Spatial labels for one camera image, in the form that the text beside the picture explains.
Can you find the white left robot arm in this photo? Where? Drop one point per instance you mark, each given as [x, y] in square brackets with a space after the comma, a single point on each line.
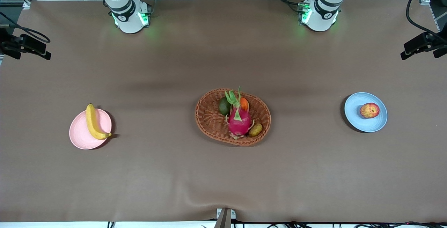
[323, 15]

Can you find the brown kiwi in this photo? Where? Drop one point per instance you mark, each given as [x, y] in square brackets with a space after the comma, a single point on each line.
[256, 129]

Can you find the brown wicker basket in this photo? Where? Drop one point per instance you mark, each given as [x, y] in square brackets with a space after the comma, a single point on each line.
[209, 119]

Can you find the grey metal camera mount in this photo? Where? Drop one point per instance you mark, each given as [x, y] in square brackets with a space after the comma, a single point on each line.
[225, 219]

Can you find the red apple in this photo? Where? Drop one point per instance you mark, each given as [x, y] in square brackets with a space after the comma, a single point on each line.
[369, 110]

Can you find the green avocado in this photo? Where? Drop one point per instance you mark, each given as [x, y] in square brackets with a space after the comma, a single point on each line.
[224, 106]

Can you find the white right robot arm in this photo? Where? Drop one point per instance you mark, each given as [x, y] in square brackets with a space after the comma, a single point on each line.
[125, 15]

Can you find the blue plate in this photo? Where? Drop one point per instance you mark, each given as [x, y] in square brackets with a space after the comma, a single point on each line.
[356, 119]

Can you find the brown table cover sheet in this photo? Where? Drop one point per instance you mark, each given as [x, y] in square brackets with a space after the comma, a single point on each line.
[174, 172]

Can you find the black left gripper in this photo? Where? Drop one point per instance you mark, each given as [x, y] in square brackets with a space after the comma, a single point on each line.
[430, 41]

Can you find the pink dragon fruit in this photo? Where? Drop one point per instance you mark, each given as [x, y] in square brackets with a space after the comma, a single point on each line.
[239, 121]

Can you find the yellow banana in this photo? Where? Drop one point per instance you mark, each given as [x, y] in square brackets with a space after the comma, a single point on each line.
[91, 123]

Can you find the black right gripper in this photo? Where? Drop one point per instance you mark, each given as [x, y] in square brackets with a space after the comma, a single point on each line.
[16, 43]

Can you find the pink plate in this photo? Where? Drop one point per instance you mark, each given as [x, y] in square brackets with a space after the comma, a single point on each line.
[82, 135]

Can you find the orange fruit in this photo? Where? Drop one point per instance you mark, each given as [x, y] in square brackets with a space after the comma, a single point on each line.
[244, 105]

